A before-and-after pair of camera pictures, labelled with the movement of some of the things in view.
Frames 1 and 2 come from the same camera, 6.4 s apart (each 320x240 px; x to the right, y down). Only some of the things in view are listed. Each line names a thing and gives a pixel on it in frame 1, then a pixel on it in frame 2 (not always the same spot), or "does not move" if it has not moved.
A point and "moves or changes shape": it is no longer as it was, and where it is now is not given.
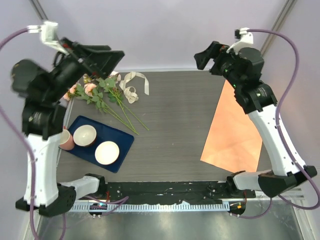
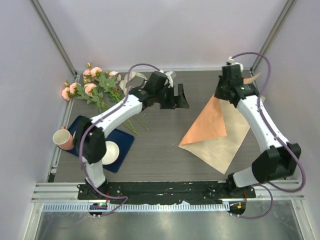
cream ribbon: x=130 y=93 does not move
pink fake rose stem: x=95 y=96 does not move
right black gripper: x=216 y=51 → x=220 y=81
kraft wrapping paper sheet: x=234 y=140 moves or changes shape
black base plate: x=172 y=192 does not move
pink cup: x=67 y=142 does not move
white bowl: x=107 y=153 does not move
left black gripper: x=103 y=59 → x=176 y=102
